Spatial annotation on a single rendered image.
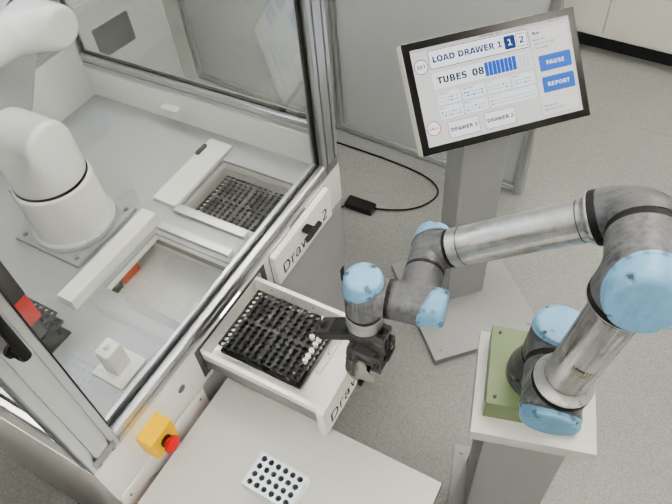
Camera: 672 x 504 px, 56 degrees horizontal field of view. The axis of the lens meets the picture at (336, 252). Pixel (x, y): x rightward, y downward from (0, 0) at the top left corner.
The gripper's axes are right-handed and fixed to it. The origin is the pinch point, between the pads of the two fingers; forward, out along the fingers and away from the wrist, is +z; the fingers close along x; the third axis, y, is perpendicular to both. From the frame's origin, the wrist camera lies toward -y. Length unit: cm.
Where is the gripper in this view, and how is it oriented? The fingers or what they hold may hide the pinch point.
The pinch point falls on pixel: (359, 368)
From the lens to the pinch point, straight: 143.3
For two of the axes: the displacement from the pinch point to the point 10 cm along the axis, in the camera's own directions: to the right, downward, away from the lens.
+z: 0.7, 6.4, 7.6
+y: 8.7, 3.3, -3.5
